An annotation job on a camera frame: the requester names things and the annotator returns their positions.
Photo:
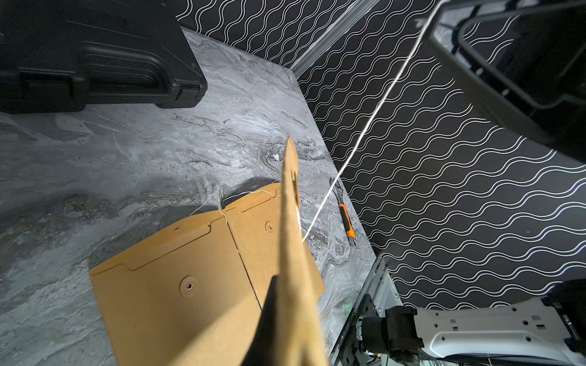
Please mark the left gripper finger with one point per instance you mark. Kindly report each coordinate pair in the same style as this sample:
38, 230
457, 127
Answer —
262, 348

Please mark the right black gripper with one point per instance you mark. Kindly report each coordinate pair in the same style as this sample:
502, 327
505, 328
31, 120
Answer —
521, 63

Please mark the brown file bag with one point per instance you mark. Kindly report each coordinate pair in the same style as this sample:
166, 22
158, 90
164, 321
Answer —
254, 221
298, 337
180, 297

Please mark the black plastic tool case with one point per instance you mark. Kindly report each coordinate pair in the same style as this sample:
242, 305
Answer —
60, 56

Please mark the orange handled adjustable wrench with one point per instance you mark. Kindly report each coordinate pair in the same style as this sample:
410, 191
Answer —
348, 228

